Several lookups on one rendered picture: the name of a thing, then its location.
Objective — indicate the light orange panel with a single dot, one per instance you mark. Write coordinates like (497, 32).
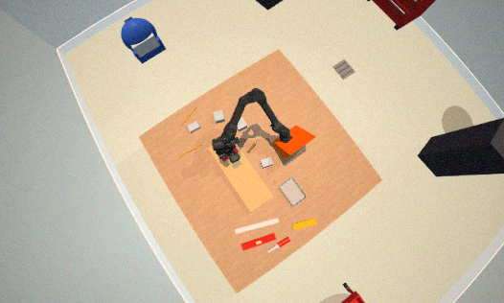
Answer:
(244, 179)

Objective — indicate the white flat bar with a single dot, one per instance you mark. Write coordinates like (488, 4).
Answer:
(255, 225)

